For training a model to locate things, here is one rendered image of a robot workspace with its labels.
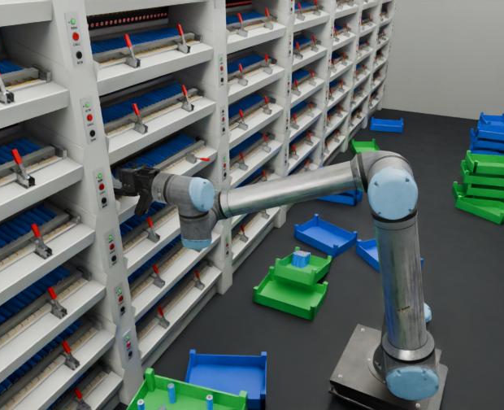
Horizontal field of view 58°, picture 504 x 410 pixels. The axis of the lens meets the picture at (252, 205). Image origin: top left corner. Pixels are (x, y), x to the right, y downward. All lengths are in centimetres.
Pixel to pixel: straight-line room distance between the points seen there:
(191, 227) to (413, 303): 65
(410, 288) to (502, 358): 95
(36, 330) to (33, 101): 61
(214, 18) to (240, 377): 135
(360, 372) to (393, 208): 78
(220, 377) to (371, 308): 79
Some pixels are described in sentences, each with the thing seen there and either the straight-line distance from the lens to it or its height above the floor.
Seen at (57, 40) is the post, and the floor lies 126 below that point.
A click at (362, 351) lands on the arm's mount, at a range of 185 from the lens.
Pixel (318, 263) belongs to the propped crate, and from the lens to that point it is 245.
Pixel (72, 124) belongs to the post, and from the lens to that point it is 127.
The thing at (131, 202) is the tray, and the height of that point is 75.
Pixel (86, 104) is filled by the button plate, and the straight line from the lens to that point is 127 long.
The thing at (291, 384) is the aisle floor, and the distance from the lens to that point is 188.
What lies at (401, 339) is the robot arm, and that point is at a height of 46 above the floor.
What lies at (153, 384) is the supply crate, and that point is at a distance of 143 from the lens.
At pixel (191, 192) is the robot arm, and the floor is 86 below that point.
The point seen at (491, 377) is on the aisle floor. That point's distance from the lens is 211.
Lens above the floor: 142
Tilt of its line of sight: 28 degrees down
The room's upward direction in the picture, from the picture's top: straight up
